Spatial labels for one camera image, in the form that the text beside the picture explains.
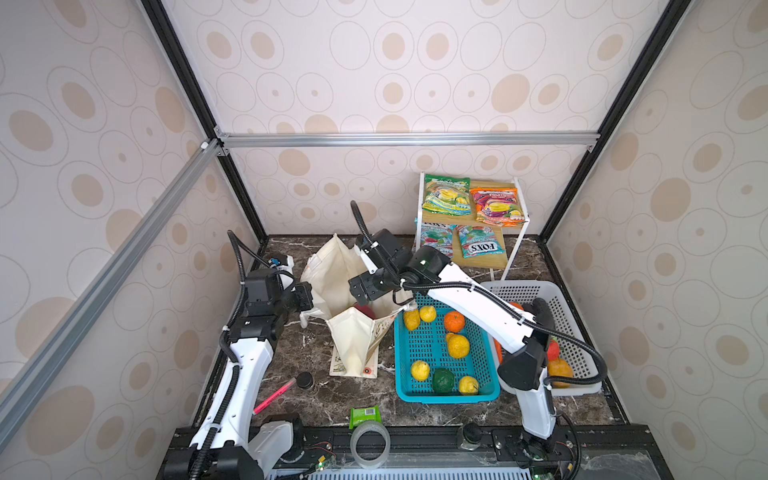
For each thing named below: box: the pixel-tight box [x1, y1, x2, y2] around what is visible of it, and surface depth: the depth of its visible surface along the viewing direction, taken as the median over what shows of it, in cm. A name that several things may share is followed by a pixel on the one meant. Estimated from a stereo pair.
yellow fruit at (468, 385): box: [459, 376, 479, 394], surface depth 81 cm
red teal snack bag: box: [420, 222, 455, 258], surface depth 96 cm
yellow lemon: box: [404, 309, 421, 331], surface depth 94 cm
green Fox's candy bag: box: [457, 225, 506, 259], surface depth 96 cm
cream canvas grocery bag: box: [300, 234, 415, 379], surface depth 81 cm
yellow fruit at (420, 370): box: [411, 360, 430, 382], surface depth 83 cm
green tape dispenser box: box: [349, 404, 383, 430], surface depth 79 cm
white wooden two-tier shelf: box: [414, 172, 530, 281], surface depth 83 cm
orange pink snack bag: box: [470, 187, 526, 227], surface depth 80 cm
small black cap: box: [296, 371, 315, 390], surface depth 76 cm
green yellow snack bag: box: [422, 174, 472, 216], surface depth 81 cm
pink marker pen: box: [252, 378, 297, 416], surface depth 83 cm
